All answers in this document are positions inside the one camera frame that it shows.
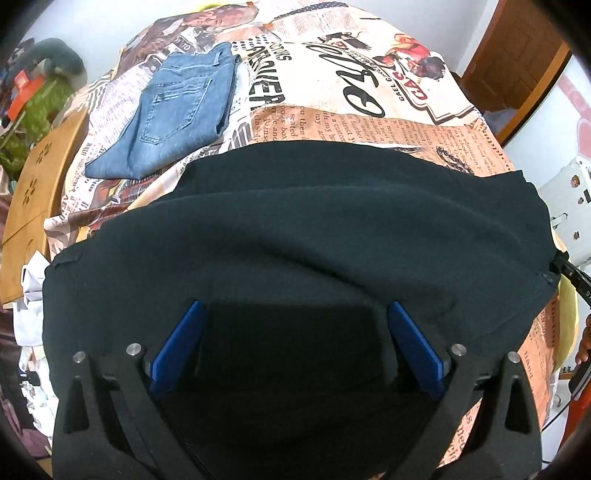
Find pile of white clothes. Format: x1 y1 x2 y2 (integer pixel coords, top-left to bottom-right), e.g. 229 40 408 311
11 249 58 435

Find black pants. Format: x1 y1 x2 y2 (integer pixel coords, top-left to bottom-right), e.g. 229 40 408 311
41 141 561 480

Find wooden door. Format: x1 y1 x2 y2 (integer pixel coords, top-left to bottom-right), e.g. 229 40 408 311
462 0 573 144

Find folded blue jeans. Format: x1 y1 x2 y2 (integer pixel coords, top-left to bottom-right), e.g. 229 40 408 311
84 41 241 181

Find green bag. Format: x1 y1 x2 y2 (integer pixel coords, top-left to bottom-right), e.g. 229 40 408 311
0 76 72 181

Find yellow cloth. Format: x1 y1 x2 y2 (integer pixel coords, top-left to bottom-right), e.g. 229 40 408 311
551 276 579 376

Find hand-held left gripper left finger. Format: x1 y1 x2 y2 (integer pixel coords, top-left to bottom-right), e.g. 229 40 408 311
53 300 208 480

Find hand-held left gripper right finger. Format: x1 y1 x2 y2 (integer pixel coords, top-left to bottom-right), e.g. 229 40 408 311
387 300 543 480

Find orange box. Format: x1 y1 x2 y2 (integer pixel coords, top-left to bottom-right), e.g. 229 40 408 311
7 69 49 118

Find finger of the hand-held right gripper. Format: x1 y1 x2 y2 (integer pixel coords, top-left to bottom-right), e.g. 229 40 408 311
549 251 591 308

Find printed blanket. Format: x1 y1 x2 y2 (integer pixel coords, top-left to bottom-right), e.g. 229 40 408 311
44 0 561 467

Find person's right hand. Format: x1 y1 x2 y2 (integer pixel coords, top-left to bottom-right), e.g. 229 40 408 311
574 313 591 365

